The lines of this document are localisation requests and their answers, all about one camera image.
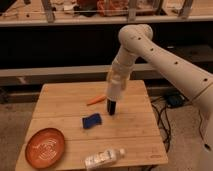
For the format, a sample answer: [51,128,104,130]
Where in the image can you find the metal shelf rack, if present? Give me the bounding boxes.
[0,0,213,86]

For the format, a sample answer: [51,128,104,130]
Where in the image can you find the black eraser block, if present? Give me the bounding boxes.
[107,100,116,115]

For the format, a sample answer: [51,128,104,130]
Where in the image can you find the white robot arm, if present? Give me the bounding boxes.
[106,24,213,171]

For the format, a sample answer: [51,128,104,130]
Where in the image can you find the orange carrot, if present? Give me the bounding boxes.
[86,95,106,106]

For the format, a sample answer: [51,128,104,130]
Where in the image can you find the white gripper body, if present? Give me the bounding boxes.
[106,66,132,90]

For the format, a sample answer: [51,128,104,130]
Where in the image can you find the orange ribbed plate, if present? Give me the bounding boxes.
[25,128,65,169]

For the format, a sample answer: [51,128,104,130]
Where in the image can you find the blue sponge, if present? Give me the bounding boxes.
[82,113,102,129]

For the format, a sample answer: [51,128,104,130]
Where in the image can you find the black floor cables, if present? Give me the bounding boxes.
[150,96,173,153]

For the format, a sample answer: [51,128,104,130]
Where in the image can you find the wooden table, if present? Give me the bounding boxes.
[25,80,168,171]

